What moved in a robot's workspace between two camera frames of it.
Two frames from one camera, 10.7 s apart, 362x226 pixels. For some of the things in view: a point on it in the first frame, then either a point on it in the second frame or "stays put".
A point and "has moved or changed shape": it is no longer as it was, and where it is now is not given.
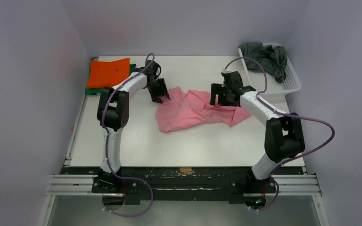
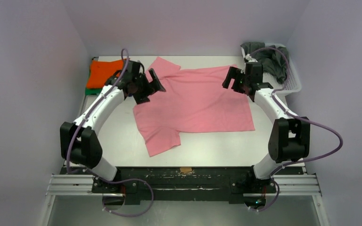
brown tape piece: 185,169 stays put
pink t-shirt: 185,108 has moved or changed shape
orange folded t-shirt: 107,74 stays put
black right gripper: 224,95 → 237,80
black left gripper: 156,97 → 141,98
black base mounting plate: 184,184 stays put
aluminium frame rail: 282,185 stays put
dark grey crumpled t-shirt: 274,60 stays put
